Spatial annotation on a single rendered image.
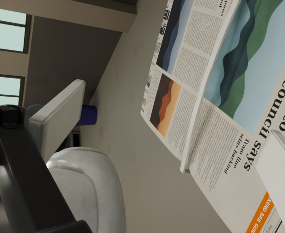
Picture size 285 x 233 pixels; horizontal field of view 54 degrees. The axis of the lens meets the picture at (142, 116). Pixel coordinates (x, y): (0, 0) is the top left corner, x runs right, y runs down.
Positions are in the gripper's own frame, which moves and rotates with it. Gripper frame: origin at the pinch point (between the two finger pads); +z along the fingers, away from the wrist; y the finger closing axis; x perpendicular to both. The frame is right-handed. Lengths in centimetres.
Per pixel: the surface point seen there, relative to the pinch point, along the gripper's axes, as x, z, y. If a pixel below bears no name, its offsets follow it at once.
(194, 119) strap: -5.8, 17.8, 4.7
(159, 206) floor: -167, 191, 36
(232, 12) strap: 7.9, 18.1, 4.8
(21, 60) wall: -117, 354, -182
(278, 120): -0.1, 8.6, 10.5
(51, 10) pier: -34, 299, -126
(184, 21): 5.2, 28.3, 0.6
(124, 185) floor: -208, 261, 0
